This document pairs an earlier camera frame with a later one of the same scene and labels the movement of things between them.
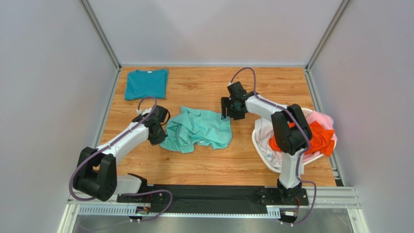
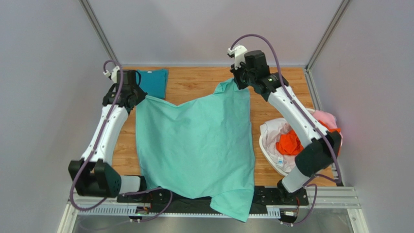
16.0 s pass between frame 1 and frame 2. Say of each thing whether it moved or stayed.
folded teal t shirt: stayed
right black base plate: stayed
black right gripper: moved
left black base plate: stayed
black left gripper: moved
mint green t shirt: moved
